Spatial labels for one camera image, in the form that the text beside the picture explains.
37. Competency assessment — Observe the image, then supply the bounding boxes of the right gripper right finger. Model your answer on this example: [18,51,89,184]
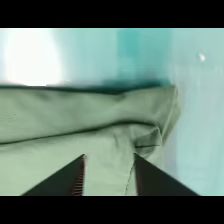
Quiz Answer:
[133,152,199,197]

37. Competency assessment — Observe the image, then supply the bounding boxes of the pale green shirt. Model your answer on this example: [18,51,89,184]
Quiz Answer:
[0,83,182,197]

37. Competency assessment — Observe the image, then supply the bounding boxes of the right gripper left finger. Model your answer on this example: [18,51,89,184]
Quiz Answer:
[21,153,87,197]

